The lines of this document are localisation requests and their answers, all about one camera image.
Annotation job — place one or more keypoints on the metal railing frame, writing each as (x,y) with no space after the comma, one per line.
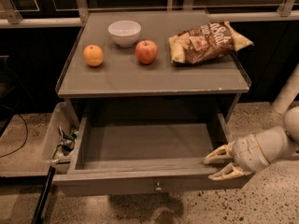
(50,13)

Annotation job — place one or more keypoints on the orange fruit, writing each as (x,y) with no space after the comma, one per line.
(93,55)

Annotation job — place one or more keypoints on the grey top drawer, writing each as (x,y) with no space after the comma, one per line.
(115,157)

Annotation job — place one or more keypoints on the white ceramic bowl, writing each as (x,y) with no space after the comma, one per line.
(124,33)

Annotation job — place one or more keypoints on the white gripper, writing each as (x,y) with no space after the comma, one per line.
(248,153)

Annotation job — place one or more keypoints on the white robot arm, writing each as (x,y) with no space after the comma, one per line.
(282,142)

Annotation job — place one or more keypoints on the red apple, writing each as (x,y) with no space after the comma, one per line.
(146,51)

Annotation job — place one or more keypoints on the clutter inside plastic bin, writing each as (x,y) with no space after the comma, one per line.
(66,144)

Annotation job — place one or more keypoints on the brown chip bag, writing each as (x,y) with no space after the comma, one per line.
(206,42)

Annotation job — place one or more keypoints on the grey drawer cabinet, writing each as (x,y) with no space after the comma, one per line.
(120,74)

